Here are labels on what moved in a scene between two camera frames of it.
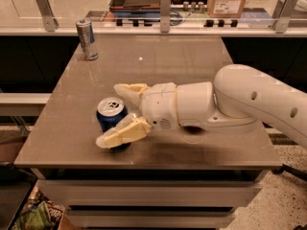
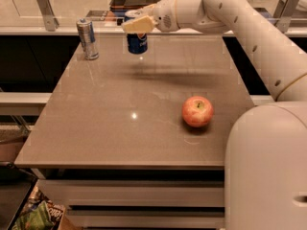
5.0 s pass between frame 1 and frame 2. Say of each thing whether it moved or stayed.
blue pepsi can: moved
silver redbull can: stayed
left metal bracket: stayed
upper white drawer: stayed
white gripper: moved
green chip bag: stayed
